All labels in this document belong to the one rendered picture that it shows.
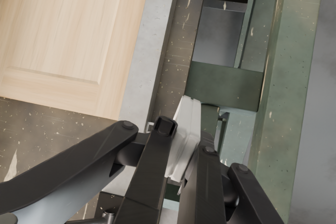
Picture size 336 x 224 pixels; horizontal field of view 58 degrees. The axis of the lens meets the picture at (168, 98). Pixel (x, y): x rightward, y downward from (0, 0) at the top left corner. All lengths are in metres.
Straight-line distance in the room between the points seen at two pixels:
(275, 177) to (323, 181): 2.15
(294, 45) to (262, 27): 0.33
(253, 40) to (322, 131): 1.44
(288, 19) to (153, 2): 0.24
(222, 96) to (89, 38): 0.28
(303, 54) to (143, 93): 0.27
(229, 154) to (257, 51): 0.46
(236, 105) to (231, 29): 1.19
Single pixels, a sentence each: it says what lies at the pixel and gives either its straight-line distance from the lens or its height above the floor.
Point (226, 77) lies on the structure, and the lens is 0.60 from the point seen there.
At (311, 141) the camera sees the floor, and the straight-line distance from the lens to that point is 2.30.
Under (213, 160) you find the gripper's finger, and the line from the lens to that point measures 0.16.
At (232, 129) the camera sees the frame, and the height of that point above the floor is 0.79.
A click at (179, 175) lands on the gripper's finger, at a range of 0.18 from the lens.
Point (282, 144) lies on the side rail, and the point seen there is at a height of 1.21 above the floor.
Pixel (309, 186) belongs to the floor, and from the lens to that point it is 2.71.
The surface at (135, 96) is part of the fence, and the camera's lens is 0.53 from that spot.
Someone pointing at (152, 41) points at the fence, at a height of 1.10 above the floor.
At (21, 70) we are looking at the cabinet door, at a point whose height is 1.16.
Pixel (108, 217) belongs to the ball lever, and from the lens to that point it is 0.53.
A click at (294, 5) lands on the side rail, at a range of 0.57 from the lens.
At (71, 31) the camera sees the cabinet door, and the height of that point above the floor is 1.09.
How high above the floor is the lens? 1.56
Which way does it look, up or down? 47 degrees down
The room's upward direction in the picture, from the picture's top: 159 degrees counter-clockwise
